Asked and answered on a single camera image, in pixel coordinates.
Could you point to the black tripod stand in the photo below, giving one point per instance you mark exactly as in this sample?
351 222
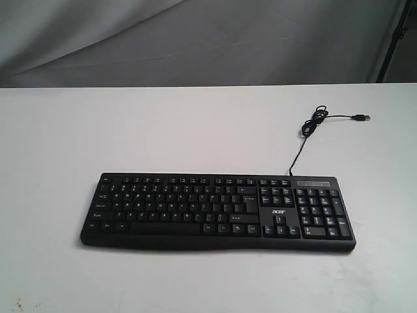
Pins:
399 64

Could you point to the grey backdrop cloth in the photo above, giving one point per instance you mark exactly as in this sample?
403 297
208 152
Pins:
193 43

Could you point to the black acer keyboard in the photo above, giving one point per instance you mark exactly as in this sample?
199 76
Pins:
178 211

